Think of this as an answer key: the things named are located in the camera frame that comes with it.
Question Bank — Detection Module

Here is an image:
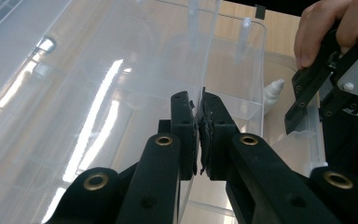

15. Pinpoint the clear plastic tray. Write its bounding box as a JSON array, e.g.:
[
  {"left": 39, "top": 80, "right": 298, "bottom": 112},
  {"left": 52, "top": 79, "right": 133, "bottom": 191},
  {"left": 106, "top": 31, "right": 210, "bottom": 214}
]
[{"left": 59, "top": 0, "right": 268, "bottom": 224}]

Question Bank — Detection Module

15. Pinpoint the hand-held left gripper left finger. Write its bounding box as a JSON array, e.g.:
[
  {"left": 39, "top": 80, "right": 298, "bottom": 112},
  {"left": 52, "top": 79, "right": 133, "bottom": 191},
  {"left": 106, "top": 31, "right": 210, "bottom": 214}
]
[{"left": 158, "top": 90, "right": 199, "bottom": 182}]

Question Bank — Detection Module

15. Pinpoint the clear plastic storage box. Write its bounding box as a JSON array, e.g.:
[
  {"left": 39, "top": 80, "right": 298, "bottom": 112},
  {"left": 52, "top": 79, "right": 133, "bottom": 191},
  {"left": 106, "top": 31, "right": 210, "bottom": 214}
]
[{"left": 0, "top": 0, "right": 329, "bottom": 224}]

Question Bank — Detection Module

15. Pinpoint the small white dropper bottle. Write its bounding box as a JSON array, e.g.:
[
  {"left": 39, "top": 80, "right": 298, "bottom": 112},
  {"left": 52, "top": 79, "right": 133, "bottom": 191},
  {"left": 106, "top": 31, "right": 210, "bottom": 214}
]
[{"left": 262, "top": 77, "right": 285, "bottom": 117}]

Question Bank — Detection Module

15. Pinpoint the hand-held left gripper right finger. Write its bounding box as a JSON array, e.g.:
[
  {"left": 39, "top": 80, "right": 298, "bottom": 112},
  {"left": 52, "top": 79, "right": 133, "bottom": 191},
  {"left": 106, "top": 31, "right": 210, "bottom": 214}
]
[{"left": 198, "top": 87, "right": 241, "bottom": 182}]

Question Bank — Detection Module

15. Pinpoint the black metal stand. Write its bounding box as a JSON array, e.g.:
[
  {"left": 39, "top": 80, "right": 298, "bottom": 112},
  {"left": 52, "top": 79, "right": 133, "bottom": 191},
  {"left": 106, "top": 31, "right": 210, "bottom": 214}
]
[{"left": 255, "top": 4, "right": 267, "bottom": 21}]

